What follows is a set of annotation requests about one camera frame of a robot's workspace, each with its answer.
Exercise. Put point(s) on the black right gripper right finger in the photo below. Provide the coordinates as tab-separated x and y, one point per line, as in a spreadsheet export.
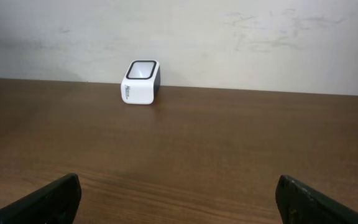
298	203

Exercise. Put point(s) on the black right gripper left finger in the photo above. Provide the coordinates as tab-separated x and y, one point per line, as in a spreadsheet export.
56	202

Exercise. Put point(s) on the white barcode scanner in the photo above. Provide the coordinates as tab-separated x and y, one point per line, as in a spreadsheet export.
141	82

